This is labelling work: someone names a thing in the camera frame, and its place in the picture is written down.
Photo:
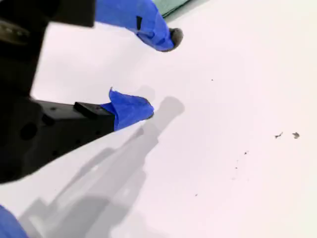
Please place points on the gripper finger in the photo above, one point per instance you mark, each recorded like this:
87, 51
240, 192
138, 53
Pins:
128, 111
123, 11

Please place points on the pale green T-shirt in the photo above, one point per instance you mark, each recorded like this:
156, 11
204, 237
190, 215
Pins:
173, 6

